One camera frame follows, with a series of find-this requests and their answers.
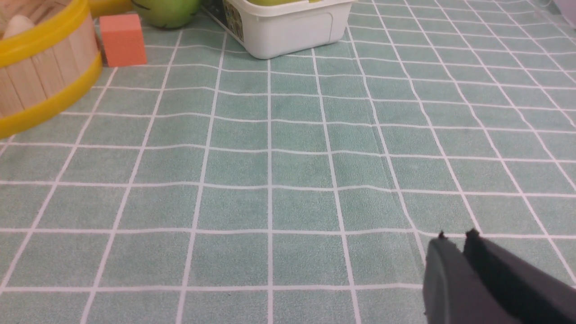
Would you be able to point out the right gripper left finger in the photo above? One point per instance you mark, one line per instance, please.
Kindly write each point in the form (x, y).
(453, 293)

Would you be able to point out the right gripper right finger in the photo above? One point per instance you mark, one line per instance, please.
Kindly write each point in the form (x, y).
(523, 290)

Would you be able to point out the white dumpling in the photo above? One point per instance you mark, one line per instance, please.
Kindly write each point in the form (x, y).
(17, 25)

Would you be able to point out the bamboo steamer tray yellow rim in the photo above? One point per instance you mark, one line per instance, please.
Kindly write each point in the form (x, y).
(45, 70)

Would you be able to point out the green checkered tablecloth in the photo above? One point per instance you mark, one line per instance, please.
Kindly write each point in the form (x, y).
(210, 187)

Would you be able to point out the green lidded white box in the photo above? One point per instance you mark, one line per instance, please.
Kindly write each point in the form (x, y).
(271, 28)

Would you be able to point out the green toy apple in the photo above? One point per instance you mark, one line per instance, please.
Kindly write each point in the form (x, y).
(166, 14)

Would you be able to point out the orange foam block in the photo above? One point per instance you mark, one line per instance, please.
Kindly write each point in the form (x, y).
(123, 40)

